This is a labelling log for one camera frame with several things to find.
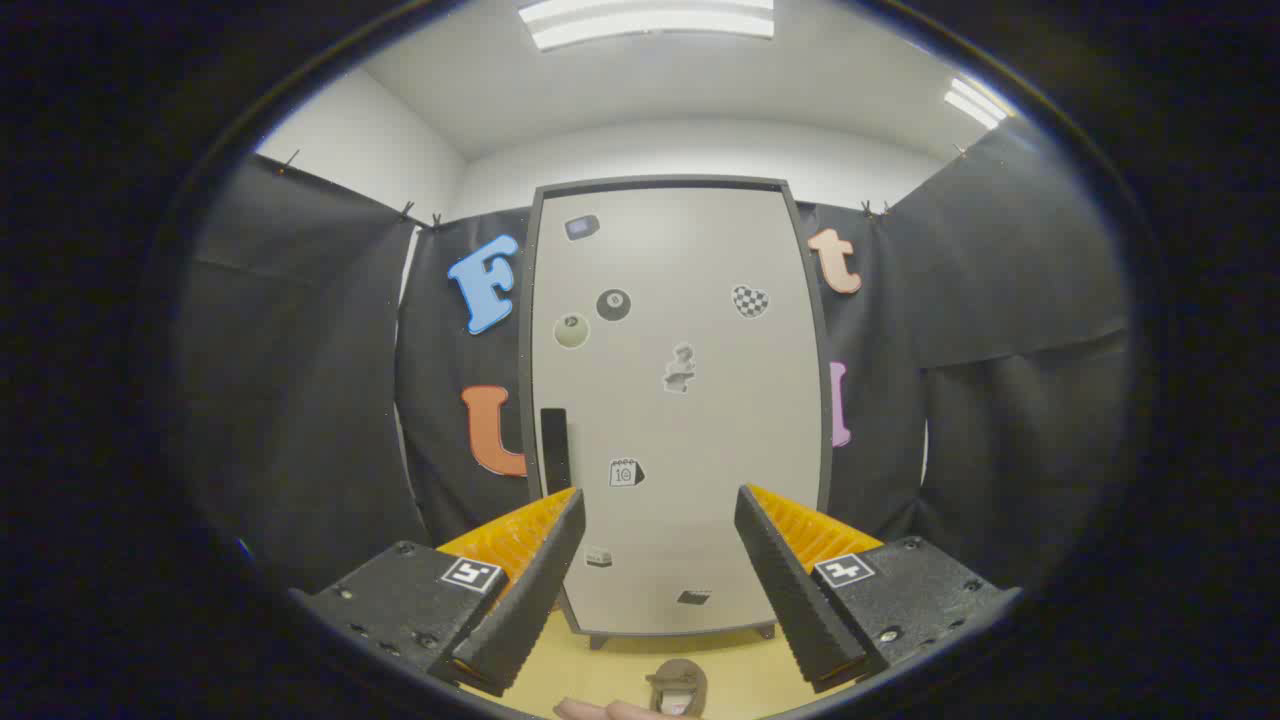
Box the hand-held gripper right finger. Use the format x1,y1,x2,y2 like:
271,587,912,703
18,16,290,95
734,484,1022,694

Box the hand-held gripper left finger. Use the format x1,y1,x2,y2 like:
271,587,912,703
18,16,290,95
290,487,588,698

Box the brown fuzzy slipper shoe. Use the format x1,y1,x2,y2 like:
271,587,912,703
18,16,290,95
645,658,709,717

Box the grey shoe cabinet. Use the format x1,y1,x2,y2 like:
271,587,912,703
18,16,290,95
518,176,835,651

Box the black backdrop cloth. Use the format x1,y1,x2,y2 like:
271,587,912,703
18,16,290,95
175,120,1136,601

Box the small ceiling light panel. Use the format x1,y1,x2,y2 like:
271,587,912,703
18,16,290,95
944,78,1011,131

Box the long ceiling light panel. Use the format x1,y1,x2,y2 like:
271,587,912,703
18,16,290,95
518,0,776,52

